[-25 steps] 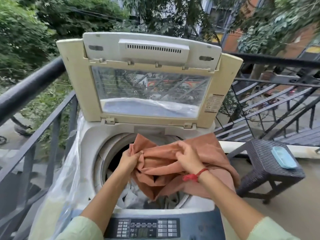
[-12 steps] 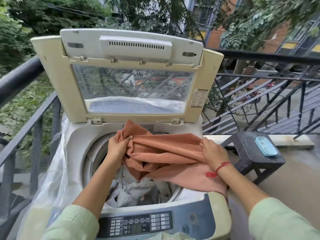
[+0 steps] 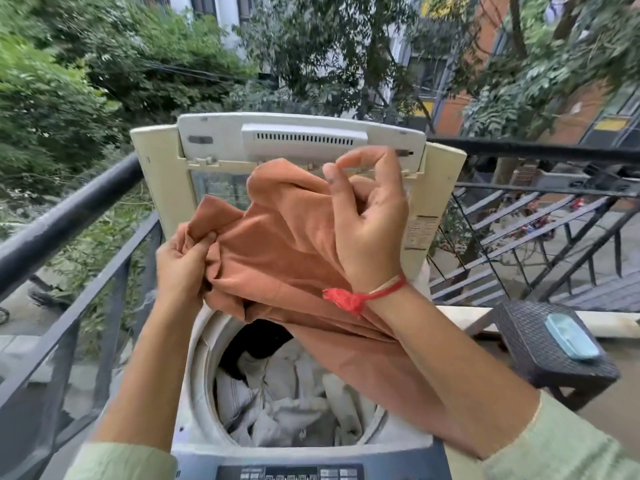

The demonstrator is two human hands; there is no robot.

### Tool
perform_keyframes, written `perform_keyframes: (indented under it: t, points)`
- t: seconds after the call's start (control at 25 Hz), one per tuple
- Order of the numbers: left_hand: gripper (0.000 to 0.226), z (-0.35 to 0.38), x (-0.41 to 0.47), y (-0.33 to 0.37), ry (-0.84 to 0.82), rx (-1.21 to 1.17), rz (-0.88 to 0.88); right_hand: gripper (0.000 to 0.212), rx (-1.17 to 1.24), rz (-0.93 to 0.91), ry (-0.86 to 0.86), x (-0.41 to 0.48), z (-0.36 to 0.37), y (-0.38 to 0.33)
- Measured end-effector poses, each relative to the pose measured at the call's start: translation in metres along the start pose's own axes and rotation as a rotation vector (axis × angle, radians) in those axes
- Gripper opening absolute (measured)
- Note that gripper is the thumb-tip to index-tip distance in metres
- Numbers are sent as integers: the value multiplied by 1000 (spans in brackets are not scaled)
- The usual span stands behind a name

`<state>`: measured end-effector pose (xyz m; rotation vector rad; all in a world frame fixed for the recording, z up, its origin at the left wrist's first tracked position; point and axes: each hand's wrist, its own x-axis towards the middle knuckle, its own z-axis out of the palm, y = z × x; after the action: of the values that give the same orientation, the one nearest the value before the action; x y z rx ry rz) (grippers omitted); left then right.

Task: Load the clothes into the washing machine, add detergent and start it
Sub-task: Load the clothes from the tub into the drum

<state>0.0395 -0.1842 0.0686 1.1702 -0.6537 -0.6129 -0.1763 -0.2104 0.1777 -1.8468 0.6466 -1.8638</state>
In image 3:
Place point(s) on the person's left hand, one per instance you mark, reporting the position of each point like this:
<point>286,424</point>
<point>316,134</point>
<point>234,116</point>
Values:
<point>177,274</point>

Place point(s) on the person's right hand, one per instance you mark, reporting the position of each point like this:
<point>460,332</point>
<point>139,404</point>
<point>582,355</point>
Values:
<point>375,244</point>

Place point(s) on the person's right thumb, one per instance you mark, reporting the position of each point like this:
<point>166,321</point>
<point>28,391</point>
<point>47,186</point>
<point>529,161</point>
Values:
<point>338,199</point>

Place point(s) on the person's left thumb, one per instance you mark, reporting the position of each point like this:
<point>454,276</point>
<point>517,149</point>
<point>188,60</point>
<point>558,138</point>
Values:
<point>205,243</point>

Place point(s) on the orange cloth garment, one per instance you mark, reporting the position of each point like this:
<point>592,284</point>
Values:
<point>280,244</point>

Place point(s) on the person's left forearm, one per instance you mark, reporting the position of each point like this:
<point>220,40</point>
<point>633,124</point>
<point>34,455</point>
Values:
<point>145,374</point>

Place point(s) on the person's right forearm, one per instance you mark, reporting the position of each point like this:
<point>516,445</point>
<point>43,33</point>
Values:
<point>450,374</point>

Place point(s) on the cream washing machine lid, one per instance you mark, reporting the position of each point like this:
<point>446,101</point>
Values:
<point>220,137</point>

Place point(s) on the black metal railing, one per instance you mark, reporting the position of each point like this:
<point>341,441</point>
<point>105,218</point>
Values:
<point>65,214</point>
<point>540,150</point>

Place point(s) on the green leafy tree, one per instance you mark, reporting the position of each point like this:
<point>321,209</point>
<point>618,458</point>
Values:
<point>550,59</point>
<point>320,44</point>
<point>75,69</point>

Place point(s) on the white laundry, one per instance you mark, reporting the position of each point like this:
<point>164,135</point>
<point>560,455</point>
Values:
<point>290,409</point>

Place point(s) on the white top-load washing machine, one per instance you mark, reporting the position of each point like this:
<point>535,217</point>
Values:
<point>200,444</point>

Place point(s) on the white building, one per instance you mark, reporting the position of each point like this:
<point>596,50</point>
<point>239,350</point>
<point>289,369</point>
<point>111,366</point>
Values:
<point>225,9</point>

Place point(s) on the light green shirt sleeve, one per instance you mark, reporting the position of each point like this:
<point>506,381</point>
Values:
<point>120,464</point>
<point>565,444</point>

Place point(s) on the black wicker stool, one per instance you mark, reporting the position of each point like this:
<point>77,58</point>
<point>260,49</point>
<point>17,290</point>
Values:
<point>530,344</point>

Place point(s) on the orange brick building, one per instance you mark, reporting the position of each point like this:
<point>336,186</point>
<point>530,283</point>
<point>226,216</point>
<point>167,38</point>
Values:
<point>575,114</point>

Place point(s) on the light blue case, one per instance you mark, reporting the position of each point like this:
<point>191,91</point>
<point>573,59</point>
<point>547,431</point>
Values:
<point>570,337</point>

